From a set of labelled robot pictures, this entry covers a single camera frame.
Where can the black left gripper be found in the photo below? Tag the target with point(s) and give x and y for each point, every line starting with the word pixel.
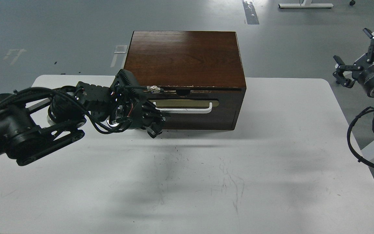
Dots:
pixel 120 106

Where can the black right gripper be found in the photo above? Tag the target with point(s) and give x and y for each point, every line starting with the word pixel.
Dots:
pixel 365 76

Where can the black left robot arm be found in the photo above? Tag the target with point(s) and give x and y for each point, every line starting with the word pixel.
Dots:
pixel 37 121

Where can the white desk leg base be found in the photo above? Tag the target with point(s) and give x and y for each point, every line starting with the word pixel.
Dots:
pixel 305 4

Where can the dark wooden cabinet box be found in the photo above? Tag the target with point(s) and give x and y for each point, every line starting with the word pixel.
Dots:
pixel 197 70

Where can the wooden drawer with white handle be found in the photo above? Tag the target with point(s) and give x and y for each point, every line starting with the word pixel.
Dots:
pixel 200 109

